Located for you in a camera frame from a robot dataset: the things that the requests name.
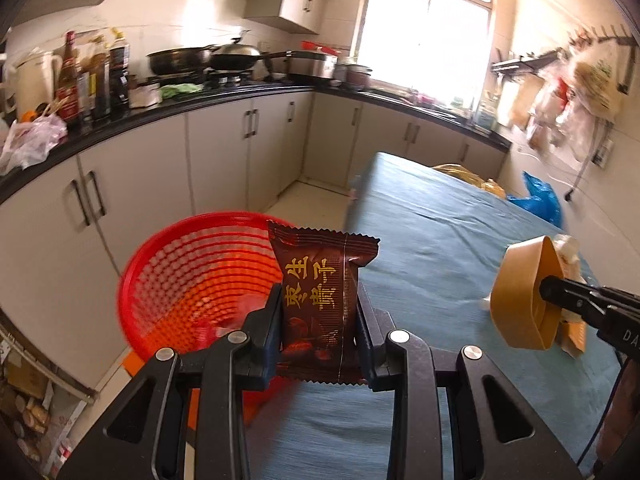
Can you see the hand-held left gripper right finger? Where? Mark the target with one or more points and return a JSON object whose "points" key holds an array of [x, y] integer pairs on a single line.
{"points": [[362, 332]]}

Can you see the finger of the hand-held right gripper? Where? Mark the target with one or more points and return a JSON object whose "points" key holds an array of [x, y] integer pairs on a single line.
{"points": [[570, 295]]}

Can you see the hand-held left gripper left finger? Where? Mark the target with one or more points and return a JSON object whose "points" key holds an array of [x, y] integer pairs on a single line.
{"points": [[274, 322]]}

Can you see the orange white paper packet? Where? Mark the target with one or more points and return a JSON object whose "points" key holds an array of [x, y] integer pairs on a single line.
{"points": [[575, 337]]}

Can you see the brown snack packet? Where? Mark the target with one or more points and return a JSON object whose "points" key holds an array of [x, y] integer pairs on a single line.
{"points": [[320, 285]]}

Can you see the red plastic basket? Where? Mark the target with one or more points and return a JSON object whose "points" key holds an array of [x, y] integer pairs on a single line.
{"points": [[200, 270]]}

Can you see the person's right forearm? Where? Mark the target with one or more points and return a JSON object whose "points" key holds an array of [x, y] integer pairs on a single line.
{"points": [[625, 440]]}

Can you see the white red crumpled wrapper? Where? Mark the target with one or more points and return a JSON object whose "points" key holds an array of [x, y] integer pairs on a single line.
{"points": [[567, 250]]}

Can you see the blue plastic bag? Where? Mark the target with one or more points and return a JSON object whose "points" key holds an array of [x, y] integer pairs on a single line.
{"points": [[542, 200]]}

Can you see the yellow plastic bag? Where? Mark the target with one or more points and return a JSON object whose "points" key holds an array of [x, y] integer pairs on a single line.
{"points": [[470, 175]]}

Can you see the grey base cabinets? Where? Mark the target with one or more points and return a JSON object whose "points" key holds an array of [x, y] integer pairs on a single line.
{"points": [[210, 160]]}

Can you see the clear hanging plastic bags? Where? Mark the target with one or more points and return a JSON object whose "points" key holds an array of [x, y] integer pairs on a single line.
{"points": [[550, 105]]}

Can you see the green white detergent bottle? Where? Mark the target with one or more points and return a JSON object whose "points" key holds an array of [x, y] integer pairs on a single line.
{"points": [[487, 117]]}

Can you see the beige hanging board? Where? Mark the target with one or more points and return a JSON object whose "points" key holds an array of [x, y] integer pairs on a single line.
{"points": [[522, 105]]}

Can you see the white green print hanging bag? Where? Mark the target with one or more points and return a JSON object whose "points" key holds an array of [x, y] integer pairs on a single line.
{"points": [[597, 80]]}

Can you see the black countertop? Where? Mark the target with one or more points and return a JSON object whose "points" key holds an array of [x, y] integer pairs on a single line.
{"points": [[150, 112]]}

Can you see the gas stove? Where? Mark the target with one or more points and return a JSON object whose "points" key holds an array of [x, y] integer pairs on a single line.
{"points": [[225, 79]]}

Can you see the green cloth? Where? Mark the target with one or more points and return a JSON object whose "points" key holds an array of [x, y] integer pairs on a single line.
{"points": [[180, 91]]}

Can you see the cardboard boxes of goods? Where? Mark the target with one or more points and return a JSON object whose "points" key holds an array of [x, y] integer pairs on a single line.
{"points": [[35, 410]]}

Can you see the small lidded brown pot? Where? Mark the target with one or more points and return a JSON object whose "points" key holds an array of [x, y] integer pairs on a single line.
{"points": [[359, 77]]}

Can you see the steel electric cooker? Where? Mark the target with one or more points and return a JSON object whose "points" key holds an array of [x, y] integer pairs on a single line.
{"points": [[312, 66]]}

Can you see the small white box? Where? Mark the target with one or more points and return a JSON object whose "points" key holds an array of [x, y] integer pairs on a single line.
{"points": [[145, 95]]}

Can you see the wok with steel lid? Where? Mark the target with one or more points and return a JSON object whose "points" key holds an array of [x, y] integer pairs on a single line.
{"points": [[235, 55]]}

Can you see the red plastic tray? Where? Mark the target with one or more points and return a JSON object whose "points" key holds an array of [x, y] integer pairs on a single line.
{"points": [[315, 46]]}

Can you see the black wok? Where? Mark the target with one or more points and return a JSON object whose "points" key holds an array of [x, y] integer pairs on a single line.
{"points": [[175, 60]]}

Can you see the dark soy sauce bottle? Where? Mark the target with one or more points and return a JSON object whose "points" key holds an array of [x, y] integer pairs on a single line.
{"points": [[120, 80]]}

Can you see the window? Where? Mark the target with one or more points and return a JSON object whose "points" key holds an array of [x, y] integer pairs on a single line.
{"points": [[425, 35]]}

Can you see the yellow cap oil bottle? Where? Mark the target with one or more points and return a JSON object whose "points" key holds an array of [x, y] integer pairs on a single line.
{"points": [[97, 80]]}

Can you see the pink white plastic bag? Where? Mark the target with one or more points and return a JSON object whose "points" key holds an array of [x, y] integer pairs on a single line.
{"points": [[30, 142]]}

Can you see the red label sauce bottle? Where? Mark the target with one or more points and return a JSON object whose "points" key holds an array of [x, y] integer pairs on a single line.
{"points": [[69, 90]]}

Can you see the white electric kettle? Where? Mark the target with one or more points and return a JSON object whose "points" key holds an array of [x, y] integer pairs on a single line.
{"points": [[35, 80]]}

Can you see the white wall socket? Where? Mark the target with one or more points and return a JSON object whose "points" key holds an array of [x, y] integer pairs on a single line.
{"points": [[603, 152]]}

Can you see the wall hook rack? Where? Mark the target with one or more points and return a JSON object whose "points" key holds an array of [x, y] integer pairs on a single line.
{"points": [[520, 62]]}

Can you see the small grey wall cabinet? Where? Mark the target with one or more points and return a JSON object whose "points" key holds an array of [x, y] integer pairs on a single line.
{"points": [[300, 5]]}

